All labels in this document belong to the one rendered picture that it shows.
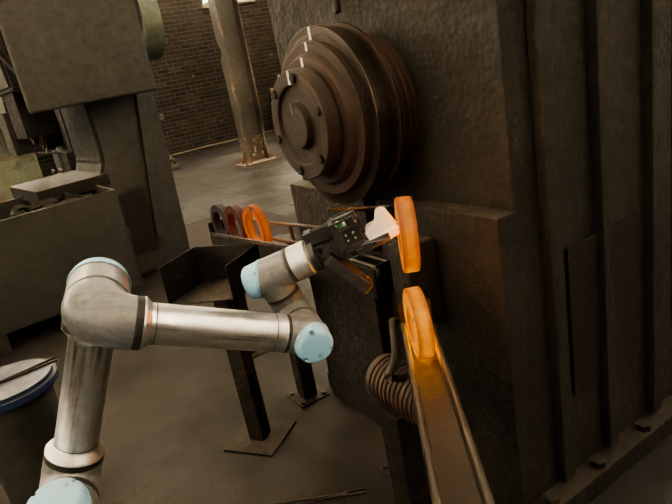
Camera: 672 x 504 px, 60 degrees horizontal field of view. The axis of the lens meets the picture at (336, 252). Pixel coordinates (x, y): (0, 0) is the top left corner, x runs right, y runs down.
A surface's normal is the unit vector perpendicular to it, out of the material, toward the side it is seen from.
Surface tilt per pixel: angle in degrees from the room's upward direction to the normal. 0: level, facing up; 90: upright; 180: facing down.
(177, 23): 90
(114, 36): 90
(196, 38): 90
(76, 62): 90
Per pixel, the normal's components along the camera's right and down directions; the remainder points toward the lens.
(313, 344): 0.32, 0.30
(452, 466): -0.17, -0.96
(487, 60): -0.82, 0.32
